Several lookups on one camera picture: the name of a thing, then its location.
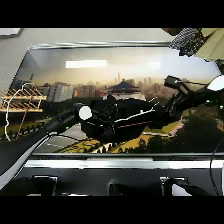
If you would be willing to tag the black garment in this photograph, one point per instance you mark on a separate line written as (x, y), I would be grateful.
(133, 130)

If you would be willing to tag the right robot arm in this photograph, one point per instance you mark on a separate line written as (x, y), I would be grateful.
(196, 96)

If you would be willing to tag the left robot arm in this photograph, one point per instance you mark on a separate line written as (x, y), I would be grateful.
(31, 140)

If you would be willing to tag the checked shirt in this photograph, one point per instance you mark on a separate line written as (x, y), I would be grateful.
(188, 40)

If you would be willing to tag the pale yellow garment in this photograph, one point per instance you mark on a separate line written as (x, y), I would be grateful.
(213, 46)

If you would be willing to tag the silver frame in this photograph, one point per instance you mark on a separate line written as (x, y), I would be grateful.
(100, 164)

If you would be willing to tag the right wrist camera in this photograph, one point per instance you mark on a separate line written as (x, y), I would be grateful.
(174, 82)

